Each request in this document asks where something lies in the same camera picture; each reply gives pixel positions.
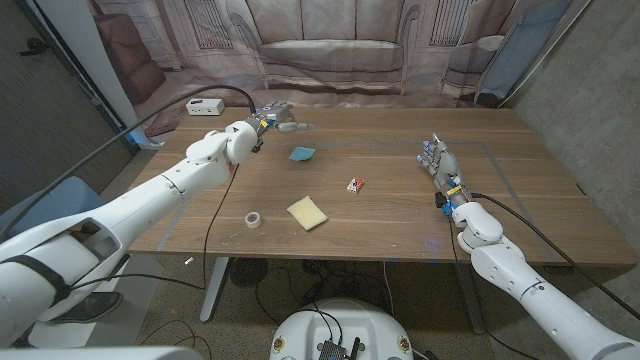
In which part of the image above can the person in dark shoes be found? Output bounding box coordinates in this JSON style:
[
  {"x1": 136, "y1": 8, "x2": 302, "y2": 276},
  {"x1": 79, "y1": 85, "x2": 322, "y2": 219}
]
[{"x1": 52, "y1": 291, "x2": 124, "y2": 324}]

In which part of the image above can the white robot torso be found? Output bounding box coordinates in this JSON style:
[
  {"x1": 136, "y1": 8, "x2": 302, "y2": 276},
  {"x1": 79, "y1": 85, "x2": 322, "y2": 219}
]
[{"x1": 269, "y1": 298, "x2": 415, "y2": 360}]

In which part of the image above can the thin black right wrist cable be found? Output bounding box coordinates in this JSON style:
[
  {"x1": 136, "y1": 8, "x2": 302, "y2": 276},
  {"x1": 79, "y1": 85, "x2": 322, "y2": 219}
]
[{"x1": 447, "y1": 213, "x2": 541, "y2": 360}]

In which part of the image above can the black floor cable tangle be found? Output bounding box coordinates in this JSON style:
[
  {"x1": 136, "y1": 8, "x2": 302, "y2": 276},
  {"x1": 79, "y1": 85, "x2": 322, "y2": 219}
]
[{"x1": 253, "y1": 259, "x2": 389, "y2": 329}]

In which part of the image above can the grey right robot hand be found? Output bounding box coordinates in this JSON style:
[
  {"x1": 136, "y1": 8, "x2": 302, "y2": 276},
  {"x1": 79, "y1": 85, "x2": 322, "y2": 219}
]
[{"x1": 416, "y1": 132, "x2": 474, "y2": 217}]

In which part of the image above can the blue grey bin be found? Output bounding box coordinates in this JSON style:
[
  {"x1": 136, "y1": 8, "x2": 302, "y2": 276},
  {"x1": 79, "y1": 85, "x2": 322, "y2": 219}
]
[{"x1": 0, "y1": 175, "x2": 109, "y2": 236}]

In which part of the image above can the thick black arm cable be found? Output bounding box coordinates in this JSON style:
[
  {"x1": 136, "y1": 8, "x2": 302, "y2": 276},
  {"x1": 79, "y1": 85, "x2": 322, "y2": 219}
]
[
  {"x1": 0, "y1": 83, "x2": 258, "y2": 242},
  {"x1": 471, "y1": 192, "x2": 640, "y2": 322}
]

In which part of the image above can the printed sofa backdrop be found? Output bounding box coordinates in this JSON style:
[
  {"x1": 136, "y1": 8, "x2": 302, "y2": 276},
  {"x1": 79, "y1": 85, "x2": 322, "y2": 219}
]
[{"x1": 87, "y1": 0, "x2": 594, "y2": 139}]

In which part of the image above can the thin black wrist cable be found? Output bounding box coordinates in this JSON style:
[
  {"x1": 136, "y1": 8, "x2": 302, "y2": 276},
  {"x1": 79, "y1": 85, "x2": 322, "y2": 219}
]
[
  {"x1": 69, "y1": 163, "x2": 240, "y2": 292},
  {"x1": 447, "y1": 213, "x2": 541, "y2": 360}
]

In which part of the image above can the white floor platform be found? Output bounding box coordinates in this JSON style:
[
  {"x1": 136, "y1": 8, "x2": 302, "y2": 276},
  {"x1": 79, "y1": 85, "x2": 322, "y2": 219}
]
[{"x1": 27, "y1": 253, "x2": 166, "y2": 349}]

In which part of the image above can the black round floor fan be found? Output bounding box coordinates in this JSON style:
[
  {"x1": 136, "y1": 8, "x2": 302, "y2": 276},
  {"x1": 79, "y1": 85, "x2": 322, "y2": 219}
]
[{"x1": 229, "y1": 257, "x2": 269, "y2": 289}]

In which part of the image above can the grey table leg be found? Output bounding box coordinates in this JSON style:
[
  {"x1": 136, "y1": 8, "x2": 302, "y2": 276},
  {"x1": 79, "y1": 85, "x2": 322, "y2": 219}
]
[{"x1": 452, "y1": 263, "x2": 487, "y2": 335}]

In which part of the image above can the white power strip box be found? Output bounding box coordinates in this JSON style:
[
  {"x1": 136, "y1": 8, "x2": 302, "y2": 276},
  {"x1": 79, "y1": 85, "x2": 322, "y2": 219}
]
[{"x1": 185, "y1": 97, "x2": 226, "y2": 117}]

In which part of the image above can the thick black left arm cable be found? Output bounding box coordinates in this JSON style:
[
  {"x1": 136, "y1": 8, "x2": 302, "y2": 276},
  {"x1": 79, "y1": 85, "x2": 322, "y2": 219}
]
[{"x1": 0, "y1": 83, "x2": 258, "y2": 242}]

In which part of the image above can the yellow sponge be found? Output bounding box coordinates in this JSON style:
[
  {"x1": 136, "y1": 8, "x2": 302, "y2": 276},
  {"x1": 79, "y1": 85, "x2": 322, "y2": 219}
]
[{"x1": 286, "y1": 195, "x2": 329, "y2": 232}]

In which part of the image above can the white table leg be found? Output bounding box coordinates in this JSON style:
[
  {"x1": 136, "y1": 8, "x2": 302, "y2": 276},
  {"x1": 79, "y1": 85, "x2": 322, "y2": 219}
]
[{"x1": 199, "y1": 256, "x2": 230, "y2": 323}]

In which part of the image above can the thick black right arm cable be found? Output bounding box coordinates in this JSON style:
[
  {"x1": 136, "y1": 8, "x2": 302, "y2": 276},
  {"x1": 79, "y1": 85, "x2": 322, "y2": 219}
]
[{"x1": 471, "y1": 192, "x2": 640, "y2": 322}]

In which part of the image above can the thin black left wrist cable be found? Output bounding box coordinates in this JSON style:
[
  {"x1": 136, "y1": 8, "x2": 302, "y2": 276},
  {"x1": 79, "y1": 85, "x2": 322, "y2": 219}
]
[{"x1": 69, "y1": 163, "x2": 240, "y2": 292}]

